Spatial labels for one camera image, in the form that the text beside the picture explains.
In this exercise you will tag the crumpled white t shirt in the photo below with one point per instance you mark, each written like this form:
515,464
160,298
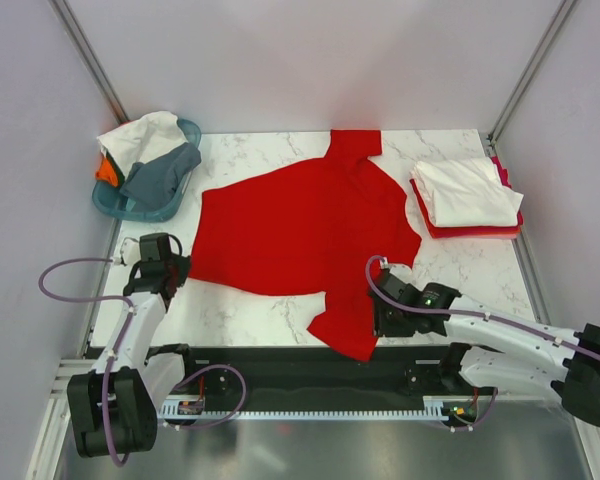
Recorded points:
143,140

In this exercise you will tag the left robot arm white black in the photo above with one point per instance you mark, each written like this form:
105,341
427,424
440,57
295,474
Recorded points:
114,405

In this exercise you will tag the folded pink t shirt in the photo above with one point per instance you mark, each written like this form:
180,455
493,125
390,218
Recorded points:
502,172

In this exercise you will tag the folded white t shirt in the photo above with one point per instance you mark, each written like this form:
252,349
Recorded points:
466,193

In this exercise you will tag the teal plastic basket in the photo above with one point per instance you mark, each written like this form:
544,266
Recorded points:
109,200

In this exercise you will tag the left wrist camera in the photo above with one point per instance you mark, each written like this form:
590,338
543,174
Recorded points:
128,253

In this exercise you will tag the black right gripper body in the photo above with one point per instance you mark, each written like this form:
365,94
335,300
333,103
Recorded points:
390,323

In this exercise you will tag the right aluminium frame post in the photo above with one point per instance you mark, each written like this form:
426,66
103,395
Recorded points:
541,52

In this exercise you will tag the white slotted cable duct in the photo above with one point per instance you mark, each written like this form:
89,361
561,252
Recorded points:
180,409

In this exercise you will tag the red t shirt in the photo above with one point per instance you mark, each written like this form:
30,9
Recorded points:
310,227
464,232

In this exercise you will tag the left aluminium frame post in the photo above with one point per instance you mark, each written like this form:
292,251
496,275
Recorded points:
79,39

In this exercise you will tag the aluminium frame post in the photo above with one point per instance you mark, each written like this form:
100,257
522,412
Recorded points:
541,52
79,39

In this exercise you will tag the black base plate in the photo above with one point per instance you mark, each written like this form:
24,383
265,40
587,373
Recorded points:
318,378

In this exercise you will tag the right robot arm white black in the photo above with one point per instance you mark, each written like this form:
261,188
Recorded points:
490,351

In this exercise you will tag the grey blue t shirt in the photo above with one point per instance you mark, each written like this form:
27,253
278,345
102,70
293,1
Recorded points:
151,186

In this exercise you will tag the orange t shirt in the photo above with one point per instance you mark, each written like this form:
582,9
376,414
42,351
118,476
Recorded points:
107,172

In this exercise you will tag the folded red t shirt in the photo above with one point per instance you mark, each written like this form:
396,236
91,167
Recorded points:
464,232

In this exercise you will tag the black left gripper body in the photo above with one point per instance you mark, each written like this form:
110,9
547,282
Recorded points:
179,267

